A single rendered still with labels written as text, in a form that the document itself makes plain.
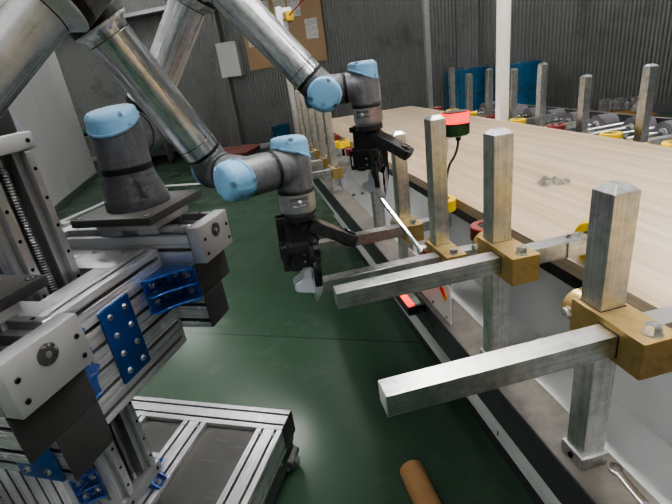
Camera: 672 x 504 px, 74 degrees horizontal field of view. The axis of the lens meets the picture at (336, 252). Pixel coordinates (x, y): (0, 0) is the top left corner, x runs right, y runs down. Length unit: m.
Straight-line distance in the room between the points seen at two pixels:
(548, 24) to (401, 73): 2.21
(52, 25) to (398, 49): 7.30
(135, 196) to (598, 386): 0.98
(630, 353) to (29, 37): 0.80
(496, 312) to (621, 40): 7.35
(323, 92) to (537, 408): 0.75
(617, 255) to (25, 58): 0.75
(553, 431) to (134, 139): 1.03
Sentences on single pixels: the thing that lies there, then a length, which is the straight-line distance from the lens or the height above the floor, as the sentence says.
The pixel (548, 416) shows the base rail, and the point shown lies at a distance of 0.88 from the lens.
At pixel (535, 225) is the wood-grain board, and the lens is 1.10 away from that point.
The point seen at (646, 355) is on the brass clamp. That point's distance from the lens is 0.61.
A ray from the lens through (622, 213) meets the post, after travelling 0.60.
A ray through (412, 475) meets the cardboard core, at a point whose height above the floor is 0.08.
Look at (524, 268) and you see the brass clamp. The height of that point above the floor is 0.95.
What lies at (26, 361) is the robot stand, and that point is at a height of 0.98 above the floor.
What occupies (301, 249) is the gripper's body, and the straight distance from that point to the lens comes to 0.92.
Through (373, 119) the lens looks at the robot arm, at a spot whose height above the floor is 1.15.
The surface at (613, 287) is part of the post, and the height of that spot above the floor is 1.00.
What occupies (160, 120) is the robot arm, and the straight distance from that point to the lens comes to 0.89.
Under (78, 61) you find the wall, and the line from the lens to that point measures 10.63.
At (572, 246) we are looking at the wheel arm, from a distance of 0.87.
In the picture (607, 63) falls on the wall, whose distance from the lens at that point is 8.07.
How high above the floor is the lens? 1.30
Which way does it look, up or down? 23 degrees down
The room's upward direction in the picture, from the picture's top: 8 degrees counter-clockwise
